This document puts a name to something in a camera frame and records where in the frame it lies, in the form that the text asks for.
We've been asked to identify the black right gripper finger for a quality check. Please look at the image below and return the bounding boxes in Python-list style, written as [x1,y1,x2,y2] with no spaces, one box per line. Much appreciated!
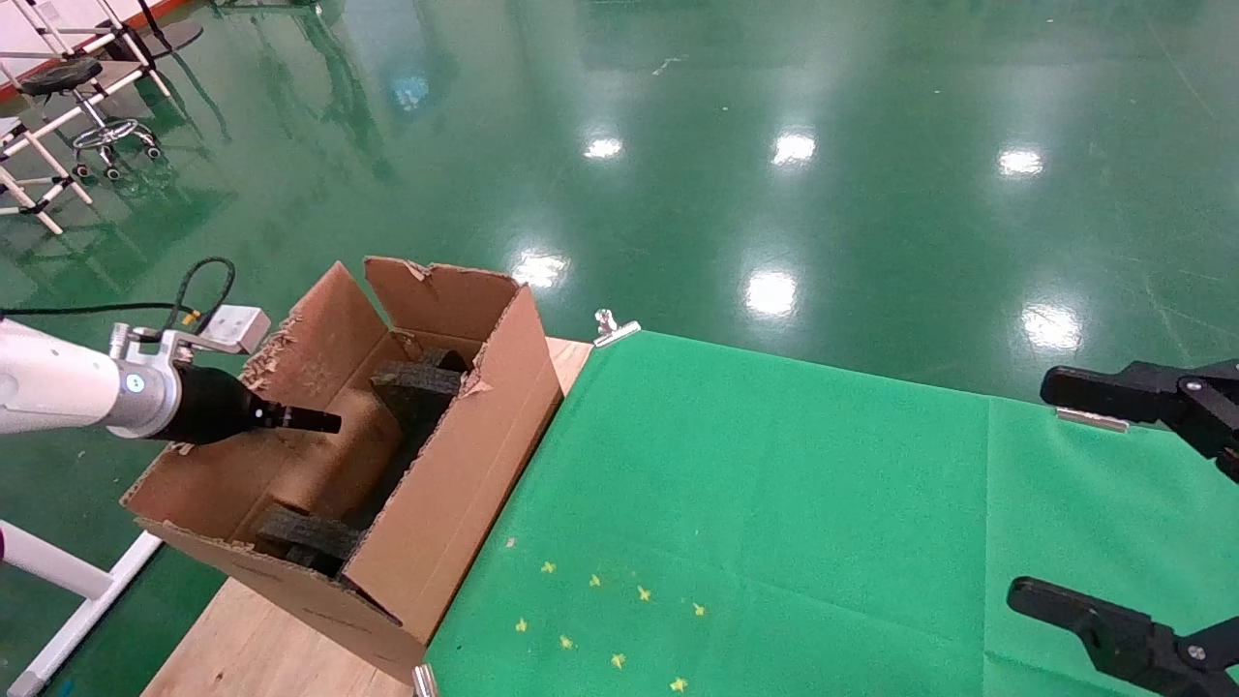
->
[1039,360,1239,485]
[1007,578,1239,697]

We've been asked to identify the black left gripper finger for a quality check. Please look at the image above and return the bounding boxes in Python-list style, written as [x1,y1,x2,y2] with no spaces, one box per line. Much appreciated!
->
[264,405,342,434]

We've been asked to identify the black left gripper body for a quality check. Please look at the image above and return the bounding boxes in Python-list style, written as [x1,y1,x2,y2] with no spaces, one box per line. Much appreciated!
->
[160,366,272,446]

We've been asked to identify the small taped cardboard box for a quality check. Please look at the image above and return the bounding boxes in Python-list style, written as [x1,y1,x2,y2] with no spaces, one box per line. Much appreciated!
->
[254,387,406,529]

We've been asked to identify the large open torn carton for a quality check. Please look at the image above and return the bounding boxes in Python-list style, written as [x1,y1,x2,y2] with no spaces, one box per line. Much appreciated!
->
[121,257,567,683]

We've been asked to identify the green cloth mat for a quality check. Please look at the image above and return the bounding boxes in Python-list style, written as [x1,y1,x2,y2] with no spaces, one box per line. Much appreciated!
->
[426,331,1239,697]

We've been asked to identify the white pipe rack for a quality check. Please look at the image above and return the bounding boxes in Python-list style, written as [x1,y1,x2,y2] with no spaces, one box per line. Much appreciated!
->
[0,0,175,236]

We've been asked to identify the black wheeled stool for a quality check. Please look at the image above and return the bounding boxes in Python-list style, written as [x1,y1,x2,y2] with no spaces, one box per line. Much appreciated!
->
[19,56,164,183]

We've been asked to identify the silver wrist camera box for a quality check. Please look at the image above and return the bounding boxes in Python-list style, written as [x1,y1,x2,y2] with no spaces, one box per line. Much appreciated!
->
[109,305,272,367]

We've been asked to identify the white tube frame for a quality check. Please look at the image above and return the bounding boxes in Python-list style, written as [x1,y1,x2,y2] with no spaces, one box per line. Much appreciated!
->
[0,520,164,697]

